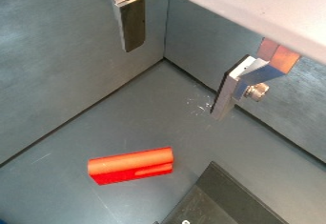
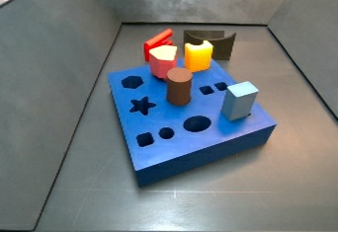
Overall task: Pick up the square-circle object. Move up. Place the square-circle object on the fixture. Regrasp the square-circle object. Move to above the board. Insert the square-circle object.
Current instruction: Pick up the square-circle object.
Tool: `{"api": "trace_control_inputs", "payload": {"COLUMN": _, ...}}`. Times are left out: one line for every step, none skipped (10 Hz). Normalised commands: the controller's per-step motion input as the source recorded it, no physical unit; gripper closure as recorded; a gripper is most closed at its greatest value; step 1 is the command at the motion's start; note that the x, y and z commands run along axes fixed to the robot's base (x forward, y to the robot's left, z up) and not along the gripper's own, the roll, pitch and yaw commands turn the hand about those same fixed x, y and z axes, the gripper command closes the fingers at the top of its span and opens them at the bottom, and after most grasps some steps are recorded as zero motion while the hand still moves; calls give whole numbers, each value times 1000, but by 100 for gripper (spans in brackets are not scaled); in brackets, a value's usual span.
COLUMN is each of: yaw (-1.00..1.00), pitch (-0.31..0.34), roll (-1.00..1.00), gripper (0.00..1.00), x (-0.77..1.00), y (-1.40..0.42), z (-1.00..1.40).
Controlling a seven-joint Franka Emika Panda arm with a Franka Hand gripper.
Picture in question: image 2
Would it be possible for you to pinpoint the black curved stand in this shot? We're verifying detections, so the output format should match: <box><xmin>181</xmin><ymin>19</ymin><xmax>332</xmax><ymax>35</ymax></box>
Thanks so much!
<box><xmin>184</xmin><ymin>30</ymin><xmax>237</xmax><ymax>60</ymax></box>

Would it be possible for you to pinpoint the brown cylinder block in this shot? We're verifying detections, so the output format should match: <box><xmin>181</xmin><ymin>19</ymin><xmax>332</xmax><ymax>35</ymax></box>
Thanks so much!
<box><xmin>168</xmin><ymin>67</ymin><xmax>193</xmax><ymax>106</ymax></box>

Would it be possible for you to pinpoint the yellow notched block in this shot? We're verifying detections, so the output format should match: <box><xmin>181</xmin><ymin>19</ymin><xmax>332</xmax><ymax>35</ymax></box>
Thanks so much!
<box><xmin>185</xmin><ymin>40</ymin><xmax>214</xmax><ymax>72</ymax></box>

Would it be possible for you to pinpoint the pink pentagon block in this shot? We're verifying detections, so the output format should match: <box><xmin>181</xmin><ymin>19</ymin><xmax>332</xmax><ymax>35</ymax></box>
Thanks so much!
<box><xmin>150</xmin><ymin>45</ymin><xmax>177</xmax><ymax>79</ymax></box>

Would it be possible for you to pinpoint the blue shape-sorter fixture block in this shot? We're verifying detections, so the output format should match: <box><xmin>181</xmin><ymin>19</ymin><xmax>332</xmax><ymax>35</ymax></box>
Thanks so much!
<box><xmin>109</xmin><ymin>63</ymin><xmax>277</xmax><ymax>187</ymax></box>

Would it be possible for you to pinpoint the light blue rectangular block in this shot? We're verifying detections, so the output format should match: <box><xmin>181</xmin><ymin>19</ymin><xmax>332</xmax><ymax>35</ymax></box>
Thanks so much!
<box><xmin>221</xmin><ymin>81</ymin><xmax>260</xmax><ymax>120</ymax></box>

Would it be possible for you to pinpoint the red square-circle object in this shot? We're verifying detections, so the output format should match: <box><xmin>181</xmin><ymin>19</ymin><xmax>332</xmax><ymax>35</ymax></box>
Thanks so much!
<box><xmin>145</xmin><ymin>29</ymin><xmax>173</xmax><ymax>61</ymax></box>

